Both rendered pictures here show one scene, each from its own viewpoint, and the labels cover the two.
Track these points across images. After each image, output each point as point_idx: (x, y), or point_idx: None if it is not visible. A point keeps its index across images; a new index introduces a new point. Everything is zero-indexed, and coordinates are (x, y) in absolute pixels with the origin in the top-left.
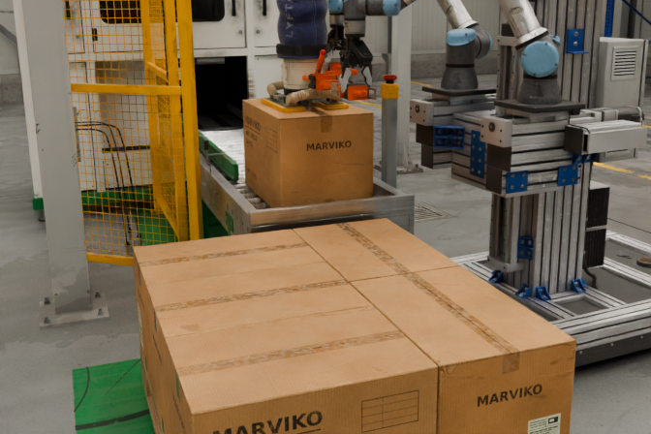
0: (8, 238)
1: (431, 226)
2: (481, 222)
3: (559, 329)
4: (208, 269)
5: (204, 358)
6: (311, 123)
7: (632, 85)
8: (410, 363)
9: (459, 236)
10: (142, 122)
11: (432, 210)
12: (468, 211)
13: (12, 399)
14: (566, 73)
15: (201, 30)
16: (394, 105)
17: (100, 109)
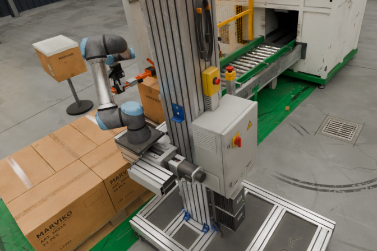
0: None
1: (326, 142)
2: (359, 157)
3: (34, 228)
4: (84, 127)
5: (15, 157)
6: (145, 87)
7: (215, 156)
8: (8, 196)
9: (321, 157)
10: (258, 32)
11: (354, 132)
12: (372, 145)
13: None
14: (177, 126)
15: None
16: (229, 83)
17: (243, 23)
